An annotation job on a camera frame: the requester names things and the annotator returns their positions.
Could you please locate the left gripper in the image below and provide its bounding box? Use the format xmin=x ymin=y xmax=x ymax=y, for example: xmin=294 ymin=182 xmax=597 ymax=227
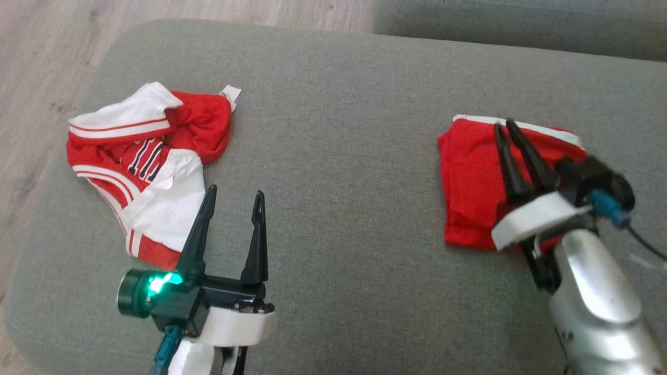
xmin=177 ymin=185 xmax=277 ymax=347

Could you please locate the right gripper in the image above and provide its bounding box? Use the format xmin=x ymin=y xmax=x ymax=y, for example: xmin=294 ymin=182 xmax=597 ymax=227
xmin=491 ymin=120 xmax=593 ymax=252

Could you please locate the red shorts white waistband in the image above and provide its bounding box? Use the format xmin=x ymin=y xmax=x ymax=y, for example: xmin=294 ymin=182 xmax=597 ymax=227
xmin=438 ymin=115 xmax=589 ymax=249

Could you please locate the red white basketball jersey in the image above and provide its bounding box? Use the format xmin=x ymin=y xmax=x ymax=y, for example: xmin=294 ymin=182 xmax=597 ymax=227
xmin=66 ymin=82 xmax=241 ymax=270

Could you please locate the large grey sofa seat cushion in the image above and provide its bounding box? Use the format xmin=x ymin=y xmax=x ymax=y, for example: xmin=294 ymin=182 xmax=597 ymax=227
xmin=3 ymin=20 xmax=667 ymax=375

